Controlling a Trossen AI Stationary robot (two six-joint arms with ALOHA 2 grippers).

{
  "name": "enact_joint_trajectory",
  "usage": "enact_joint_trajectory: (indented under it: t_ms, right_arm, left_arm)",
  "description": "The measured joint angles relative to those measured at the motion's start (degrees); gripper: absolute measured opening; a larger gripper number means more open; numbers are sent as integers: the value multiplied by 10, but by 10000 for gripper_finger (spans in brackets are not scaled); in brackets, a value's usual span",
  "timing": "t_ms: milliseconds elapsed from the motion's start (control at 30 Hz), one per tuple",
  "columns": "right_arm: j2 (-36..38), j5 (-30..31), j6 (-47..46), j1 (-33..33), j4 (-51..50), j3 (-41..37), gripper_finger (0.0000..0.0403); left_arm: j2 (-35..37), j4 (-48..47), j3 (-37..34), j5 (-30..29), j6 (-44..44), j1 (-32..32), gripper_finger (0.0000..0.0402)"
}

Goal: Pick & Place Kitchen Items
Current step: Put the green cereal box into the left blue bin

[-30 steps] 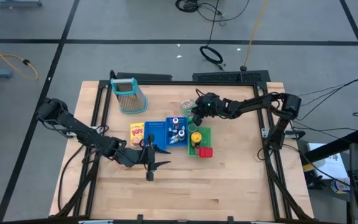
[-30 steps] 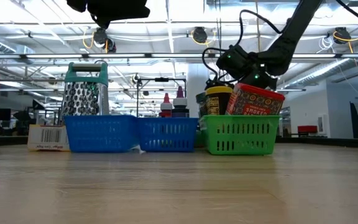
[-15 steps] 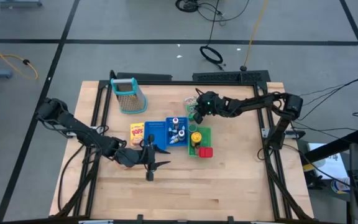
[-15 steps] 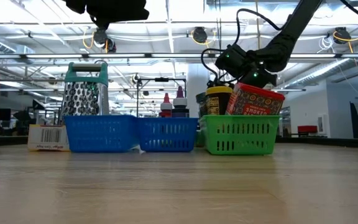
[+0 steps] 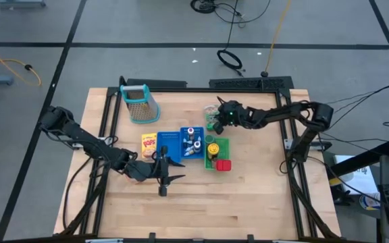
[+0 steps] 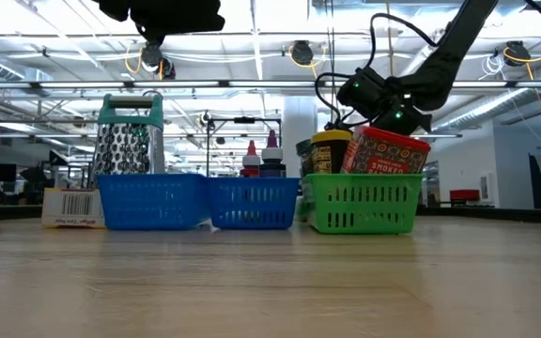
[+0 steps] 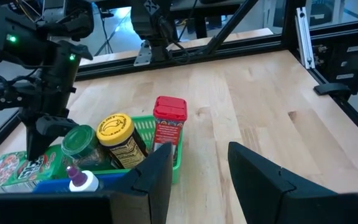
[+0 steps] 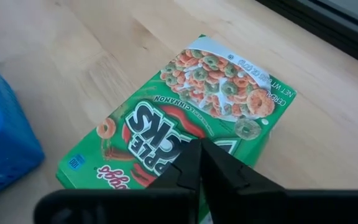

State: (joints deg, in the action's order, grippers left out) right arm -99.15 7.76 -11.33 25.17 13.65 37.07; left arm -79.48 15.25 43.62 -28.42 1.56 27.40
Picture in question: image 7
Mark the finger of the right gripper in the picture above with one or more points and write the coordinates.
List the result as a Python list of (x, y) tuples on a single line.
[(40, 140)]

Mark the purple-capped dark colouring bottle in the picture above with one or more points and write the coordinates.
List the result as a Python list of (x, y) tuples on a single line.
[(82, 182)]

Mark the green plastic basket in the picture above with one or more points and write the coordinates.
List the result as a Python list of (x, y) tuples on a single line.
[(145, 127)]

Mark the aluminium bracket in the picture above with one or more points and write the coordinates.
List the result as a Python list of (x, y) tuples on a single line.
[(304, 37)]

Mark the yellow-lidded dark jar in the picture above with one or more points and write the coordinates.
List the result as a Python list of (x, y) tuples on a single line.
[(117, 133)]

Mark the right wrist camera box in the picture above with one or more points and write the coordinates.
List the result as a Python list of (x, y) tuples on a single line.
[(3, 96)]

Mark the green-lidded spice jar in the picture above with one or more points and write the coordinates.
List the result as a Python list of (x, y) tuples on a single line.
[(79, 141)]

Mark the green Apple Jacks cereal box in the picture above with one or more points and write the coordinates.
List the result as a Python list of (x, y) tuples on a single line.
[(17, 168)]

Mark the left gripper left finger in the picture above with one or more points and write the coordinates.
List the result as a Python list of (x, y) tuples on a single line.
[(154, 186)]

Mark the red-lidded smoked paprika tin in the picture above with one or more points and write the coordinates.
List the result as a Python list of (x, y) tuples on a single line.
[(169, 121)]

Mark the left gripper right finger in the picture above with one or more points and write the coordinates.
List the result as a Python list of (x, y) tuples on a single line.
[(259, 186)]

